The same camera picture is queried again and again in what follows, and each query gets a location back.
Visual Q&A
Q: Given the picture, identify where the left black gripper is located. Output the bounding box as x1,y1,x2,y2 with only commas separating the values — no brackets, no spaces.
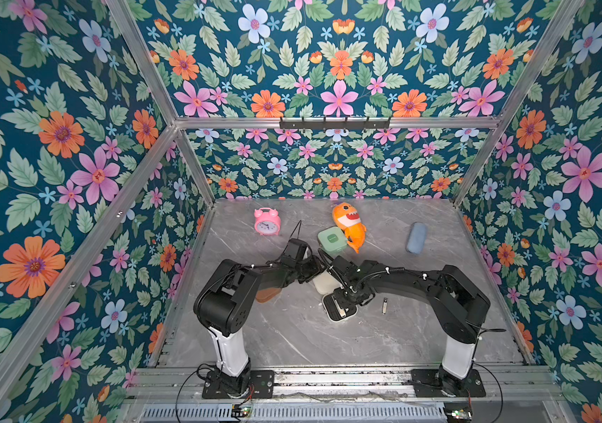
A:
291,256,328,285

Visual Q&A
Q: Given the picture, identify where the cream clipper case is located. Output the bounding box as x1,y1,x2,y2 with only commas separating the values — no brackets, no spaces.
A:
312,271,357,323

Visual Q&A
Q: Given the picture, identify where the green clipper case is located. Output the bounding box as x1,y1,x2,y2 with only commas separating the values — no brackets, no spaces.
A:
317,227,348,257

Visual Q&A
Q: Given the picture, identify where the brown clipper case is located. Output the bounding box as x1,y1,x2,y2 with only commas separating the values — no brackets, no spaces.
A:
255,287,282,303

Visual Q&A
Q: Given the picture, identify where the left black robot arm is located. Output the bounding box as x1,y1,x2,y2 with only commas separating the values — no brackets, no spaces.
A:
193,256,326,397

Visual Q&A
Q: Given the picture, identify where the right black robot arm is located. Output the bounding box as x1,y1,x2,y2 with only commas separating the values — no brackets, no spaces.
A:
328,257,491,396

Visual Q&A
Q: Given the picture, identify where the pink alarm clock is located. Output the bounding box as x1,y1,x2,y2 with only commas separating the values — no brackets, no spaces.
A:
253,207,281,236

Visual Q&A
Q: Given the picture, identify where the orange shark plush toy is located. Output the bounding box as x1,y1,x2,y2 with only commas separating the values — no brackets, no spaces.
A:
332,203,367,253

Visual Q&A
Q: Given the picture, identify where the blue closed case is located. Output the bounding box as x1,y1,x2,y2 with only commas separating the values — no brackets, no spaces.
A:
405,222,428,255

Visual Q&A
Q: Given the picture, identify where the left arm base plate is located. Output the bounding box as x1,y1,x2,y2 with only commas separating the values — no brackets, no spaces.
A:
202,369,276,399

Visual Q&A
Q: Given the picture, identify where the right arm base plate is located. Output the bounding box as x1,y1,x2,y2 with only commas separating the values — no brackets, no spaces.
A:
410,368,486,398

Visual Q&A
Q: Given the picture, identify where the white vented cable duct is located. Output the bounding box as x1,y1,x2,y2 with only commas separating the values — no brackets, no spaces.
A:
140,403,447,422

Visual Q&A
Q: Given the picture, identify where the black wall hook rail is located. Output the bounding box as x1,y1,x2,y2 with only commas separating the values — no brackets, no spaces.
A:
278,116,391,131

